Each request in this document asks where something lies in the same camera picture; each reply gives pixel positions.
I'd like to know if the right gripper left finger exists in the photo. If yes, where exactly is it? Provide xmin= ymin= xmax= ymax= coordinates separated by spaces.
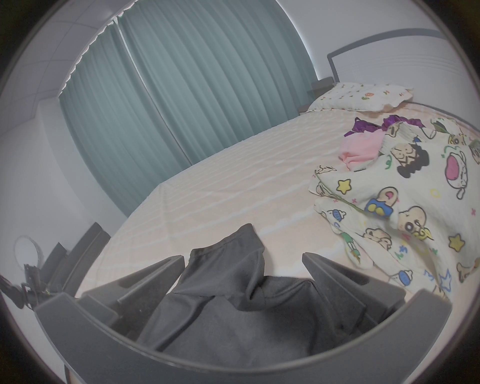
xmin=77 ymin=255 xmax=185 ymax=336

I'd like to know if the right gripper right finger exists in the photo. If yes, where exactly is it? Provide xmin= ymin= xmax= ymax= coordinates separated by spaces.
xmin=302 ymin=252 xmax=407 ymax=332

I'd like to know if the black T-shirt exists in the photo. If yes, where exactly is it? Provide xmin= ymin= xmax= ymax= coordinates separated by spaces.
xmin=137 ymin=223 xmax=367 ymax=370

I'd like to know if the bed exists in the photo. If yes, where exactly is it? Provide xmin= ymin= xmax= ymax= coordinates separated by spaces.
xmin=73 ymin=28 xmax=480 ymax=361

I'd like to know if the black chest of drawers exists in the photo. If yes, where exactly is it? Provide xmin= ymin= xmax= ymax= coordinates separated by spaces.
xmin=39 ymin=222 xmax=111 ymax=297

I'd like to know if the white printed pyjama garment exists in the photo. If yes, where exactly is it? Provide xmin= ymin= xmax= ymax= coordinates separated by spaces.
xmin=308 ymin=117 xmax=480 ymax=301

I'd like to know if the pink garment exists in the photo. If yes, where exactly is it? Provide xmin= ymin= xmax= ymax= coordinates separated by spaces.
xmin=338 ymin=133 xmax=387 ymax=172

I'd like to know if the purple satin garment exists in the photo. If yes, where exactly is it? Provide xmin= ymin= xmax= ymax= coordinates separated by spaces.
xmin=345 ymin=114 xmax=426 ymax=137

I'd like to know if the white printed pillow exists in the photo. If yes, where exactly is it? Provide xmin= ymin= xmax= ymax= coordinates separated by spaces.
xmin=305 ymin=82 xmax=414 ymax=112

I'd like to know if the grey bedside table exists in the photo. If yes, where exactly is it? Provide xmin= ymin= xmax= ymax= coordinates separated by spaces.
xmin=298 ymin=77 xmax=336 ymax=113

